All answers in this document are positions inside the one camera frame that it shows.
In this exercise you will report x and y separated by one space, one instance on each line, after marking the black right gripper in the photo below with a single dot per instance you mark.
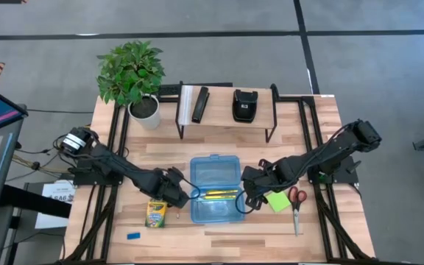
263 176

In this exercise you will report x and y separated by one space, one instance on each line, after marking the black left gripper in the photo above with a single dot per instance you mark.
166 182

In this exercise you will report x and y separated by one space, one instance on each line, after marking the green sticky note pad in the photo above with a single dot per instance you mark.
279 202

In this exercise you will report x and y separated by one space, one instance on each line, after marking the yellow green crayon box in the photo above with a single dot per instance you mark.
156 214

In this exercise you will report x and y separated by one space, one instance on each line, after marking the blue plastic pencil case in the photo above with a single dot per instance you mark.
215 213

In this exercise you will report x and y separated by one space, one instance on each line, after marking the blue eraser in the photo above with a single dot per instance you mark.
133 236

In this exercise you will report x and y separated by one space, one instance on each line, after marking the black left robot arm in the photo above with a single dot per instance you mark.
123 169

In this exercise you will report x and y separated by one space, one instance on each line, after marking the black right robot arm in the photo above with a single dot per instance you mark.
329 151

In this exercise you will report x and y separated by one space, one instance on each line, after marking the white plant pot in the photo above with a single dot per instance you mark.
149 119

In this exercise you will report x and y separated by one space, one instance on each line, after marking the white paper stack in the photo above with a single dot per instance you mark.
185 106

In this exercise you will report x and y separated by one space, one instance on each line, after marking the wooden shelf riser black legs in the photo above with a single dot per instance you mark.
219 110

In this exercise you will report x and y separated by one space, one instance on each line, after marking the black stapler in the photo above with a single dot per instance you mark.
200 105

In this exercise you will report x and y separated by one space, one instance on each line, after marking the white printed paper sheet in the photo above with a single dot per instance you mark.
53 221

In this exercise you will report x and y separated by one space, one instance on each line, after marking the green leafy plant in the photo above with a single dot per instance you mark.
131 71

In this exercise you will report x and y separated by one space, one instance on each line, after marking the black cart base bar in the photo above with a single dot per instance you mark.
35 200

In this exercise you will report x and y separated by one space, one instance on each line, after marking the black aluminium rig frame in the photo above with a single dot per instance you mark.
344 176

